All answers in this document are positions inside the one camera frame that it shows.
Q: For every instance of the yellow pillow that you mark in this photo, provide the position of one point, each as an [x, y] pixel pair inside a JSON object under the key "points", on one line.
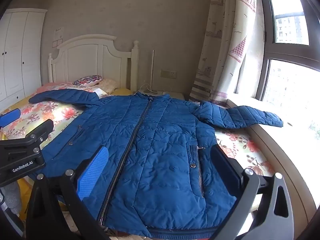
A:
{"points": [[122, 91]]}

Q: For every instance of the white wardrobe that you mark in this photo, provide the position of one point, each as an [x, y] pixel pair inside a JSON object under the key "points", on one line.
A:
{"points": [[20, 55]]}

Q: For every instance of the yellow sheet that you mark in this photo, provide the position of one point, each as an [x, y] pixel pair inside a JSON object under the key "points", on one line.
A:
{"points": [[17, 102]]}

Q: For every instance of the blue puffer jacket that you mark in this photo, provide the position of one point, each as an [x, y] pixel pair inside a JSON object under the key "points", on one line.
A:
{"points": [[162, 142]]}

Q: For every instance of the white window sill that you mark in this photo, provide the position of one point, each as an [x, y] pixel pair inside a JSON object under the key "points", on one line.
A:
{"points": [[287, 142]]}

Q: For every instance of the pink pillow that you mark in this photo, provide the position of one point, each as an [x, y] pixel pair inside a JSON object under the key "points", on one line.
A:
{"points": [[50, 87]]}

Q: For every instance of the printed curtain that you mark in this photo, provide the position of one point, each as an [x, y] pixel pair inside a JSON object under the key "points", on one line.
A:
{"points": [[225, 42]]}

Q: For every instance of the paper wall notice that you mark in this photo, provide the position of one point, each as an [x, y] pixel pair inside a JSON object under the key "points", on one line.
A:
{"points": [[59, 33]]}

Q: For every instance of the floral bedsheet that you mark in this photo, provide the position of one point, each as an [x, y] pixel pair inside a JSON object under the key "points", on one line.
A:
{"points": [[62, 115]]}

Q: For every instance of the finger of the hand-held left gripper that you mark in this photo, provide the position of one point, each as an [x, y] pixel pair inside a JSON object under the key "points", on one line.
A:
{"points": [[42, 128], [10, 117]]}

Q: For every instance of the dark framed window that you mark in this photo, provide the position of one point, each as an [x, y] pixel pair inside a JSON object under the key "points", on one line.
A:
{"points": [[266, 42]]}

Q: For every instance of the slim metal lamp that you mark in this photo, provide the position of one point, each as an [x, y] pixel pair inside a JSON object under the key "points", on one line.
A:
{"points": [[153, 67]]}

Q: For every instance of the cream pillow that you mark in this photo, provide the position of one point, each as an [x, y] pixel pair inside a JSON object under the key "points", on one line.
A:
{"points": [[108, 85]]}

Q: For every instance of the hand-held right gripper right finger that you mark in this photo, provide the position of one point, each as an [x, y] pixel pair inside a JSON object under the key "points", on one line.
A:
{"points": [[225, 170]]}

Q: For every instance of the white bed headboard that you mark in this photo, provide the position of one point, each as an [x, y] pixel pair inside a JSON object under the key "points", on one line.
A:
{"points": [[85, 62]]}

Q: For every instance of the wall switch plate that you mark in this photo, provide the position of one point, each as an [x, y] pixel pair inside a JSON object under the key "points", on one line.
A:
{"points": [[57, 43]]}

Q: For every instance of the purple patterned pillow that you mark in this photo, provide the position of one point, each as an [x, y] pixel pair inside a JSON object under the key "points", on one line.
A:
{"points": [[87, 80]]}

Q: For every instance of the beige wall socket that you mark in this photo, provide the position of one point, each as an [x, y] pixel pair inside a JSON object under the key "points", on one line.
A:
{"points": [[168, 74]]}

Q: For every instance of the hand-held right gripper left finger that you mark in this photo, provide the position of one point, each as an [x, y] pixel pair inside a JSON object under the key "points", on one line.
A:
{"points": [[92, 170]]}

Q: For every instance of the grey fleece cloth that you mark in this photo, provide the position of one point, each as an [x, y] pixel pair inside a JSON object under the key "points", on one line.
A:
{"points": [[12, 195]]}

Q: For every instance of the white nightstand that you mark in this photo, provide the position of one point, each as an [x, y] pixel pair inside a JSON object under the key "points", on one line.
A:
{"points": [[177, 95]]}

